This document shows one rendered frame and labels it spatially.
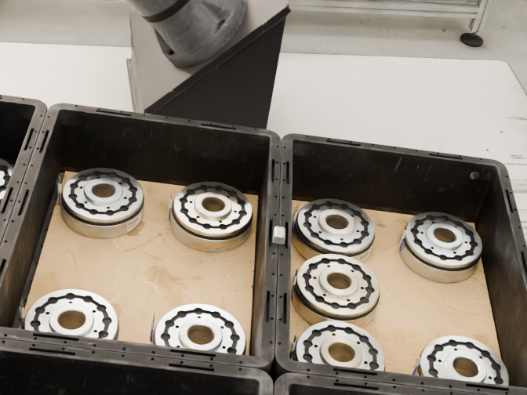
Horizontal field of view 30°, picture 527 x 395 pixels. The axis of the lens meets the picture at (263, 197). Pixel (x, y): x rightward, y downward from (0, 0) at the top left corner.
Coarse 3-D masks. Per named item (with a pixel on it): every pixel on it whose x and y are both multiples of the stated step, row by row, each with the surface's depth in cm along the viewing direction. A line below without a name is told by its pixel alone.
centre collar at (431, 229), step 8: (432, 224) 128; (440, 224) 128; (448, 224) 128; (432, 232) 127; (448, 232) 128; (456, 232) 127; (432, 240) 125; (456, 240) 126; (440, 248) 125; (448, 248) 125; (456, 248) 126
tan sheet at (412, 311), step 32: (384, 224) 132; (384, 256) 127; (384, 288) 123; (416, 288) 124; (448, 288) 124; (480, 288) 125; (384, 320) 119; (416, 320) 120; (448, 320) 120; (480, 320) 121; (384, 352) 115; (416, 352) 116
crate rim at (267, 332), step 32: (192, 128) 126; (224, 128) 127; (256, 128) 128; (32, 160) 117; (32, 192) 113; (0, 256) 104; (0, 288) 101; (128, 352) 97; (160, 352) 97; (192, 352) 98
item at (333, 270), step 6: (324, 270) 118; (330, 270) 119; (336, 270) 119; (342, 270) 119; (348, 270) 119; (324, 276) 118; (342, 276) 119; (348, 276) 118; (354, 276) 118; (318, 282) 117; (324, 282) 117; (354, 282) 118; (324, 288) 116; (330, 288) 116; (348, 288) 117; (354, 288) 117; (330, 294) 116; (336, 294) 116; (342, 294) 116; (348, 294) 116
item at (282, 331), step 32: (288, 160) 124; (448, 160) 128; (480, 160) 129; (288, 192) 119; (512, 192) 125; (288, 224) 114; (512, 224) 120; (288, 256) 110; (288, 288) 106; (288, 320) 103; (288, 352) 100; (416, 384) 99; (448, 384) 99; (480, 384) 100
